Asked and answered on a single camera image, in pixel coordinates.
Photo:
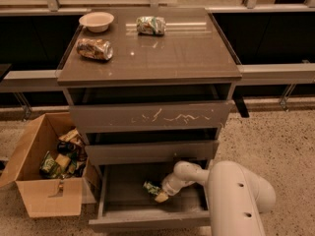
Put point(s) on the green snack bag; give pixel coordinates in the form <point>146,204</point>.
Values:
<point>49,168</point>

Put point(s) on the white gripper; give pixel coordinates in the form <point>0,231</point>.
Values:
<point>169,187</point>

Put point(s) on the grey drawer cabinet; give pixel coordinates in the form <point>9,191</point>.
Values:
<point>189,63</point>

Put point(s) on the grey open bottom drawer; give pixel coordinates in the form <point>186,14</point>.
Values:
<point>125,205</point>

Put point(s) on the grey top drawer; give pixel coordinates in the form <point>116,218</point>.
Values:
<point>114,118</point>

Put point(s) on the green soda can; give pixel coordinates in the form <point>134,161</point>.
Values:
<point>151,188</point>

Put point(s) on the brown crushed can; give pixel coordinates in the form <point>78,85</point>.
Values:
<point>98,49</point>

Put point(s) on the grey middle drawer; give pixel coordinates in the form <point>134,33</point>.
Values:
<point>151,152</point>

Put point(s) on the metal window railing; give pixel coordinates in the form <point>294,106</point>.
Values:
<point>252,75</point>

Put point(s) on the tan snack packet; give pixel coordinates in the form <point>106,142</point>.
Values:
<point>72,136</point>

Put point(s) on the white green crushed can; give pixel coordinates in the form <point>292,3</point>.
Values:
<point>151,25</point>

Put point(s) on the white paper bowl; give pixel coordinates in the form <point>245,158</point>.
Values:
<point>96,21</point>

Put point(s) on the dark can in box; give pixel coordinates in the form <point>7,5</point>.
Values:
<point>65,147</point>

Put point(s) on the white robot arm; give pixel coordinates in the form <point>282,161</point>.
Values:
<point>237,196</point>

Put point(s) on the open cardboard box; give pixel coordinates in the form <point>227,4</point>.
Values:
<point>48,197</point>

